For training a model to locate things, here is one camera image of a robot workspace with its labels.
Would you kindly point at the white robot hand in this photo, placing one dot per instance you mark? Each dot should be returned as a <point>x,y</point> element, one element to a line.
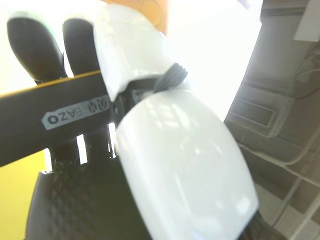
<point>180,160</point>

